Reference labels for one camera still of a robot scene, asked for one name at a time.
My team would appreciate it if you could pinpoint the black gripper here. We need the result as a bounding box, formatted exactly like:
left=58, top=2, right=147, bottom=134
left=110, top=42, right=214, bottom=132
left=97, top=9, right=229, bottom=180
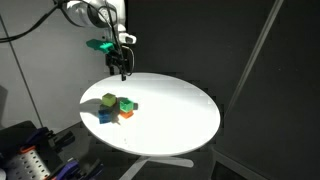
left=105, top=45, right=134, bottom=81

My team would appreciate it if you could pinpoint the dark green toy block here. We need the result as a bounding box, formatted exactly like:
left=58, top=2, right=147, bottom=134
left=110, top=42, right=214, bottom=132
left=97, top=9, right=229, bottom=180
left=120, top=98, right=134, bottom=112

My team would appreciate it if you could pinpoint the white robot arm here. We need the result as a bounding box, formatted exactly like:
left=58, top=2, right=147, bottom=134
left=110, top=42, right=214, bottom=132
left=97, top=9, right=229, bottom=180
left=53, top=0, right=137, bottom=81

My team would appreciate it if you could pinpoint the lime green toy block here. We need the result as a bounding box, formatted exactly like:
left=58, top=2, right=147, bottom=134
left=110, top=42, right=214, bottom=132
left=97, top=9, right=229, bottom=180
left=102, top=93, right=116, bottom=107

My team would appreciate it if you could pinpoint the grey toy block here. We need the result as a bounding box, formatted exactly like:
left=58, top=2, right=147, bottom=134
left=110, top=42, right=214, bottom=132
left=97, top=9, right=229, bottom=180
left=99, top=104, right=110, bottom=111

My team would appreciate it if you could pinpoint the orange toy block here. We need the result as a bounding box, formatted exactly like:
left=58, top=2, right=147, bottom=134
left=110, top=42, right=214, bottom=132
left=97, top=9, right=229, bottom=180
left=120, top=110, right=134, bottom=119

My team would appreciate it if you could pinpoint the blue toy block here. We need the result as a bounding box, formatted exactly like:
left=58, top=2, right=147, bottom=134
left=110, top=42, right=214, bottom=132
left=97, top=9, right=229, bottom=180
left=98, top=110, right=112, bottom=124

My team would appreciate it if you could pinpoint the round white table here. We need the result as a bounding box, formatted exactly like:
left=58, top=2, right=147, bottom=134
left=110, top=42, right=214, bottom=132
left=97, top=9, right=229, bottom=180
left=79, top=73, right=220, bottom=156

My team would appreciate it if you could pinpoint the white table base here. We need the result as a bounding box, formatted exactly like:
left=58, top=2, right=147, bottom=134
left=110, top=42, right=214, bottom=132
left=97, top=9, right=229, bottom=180
left=118, top=155, right=195, bottom=180

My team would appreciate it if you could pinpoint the purple clamp with orange tip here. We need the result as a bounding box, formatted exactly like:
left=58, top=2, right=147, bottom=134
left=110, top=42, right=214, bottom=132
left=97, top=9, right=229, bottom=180
left=19, top=127, right=53, bottom=154

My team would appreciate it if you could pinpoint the purple black clamp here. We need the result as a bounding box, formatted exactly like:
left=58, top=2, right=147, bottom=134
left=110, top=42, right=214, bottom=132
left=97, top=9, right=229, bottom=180
left=43, top=160, right=104, bottom=180

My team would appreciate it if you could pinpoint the perforated metal board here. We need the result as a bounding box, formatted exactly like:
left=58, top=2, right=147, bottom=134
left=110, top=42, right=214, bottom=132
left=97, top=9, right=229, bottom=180
left=1, top=146, right=51, bottom=180

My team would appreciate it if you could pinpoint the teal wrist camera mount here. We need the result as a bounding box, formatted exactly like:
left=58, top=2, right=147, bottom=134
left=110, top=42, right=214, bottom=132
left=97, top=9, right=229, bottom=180
left=86, top=39, right=114, bottom=54

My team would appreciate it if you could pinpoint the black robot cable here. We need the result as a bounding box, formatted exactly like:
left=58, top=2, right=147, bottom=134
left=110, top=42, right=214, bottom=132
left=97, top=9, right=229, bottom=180
left=0, top=0, right=136, bottom=76

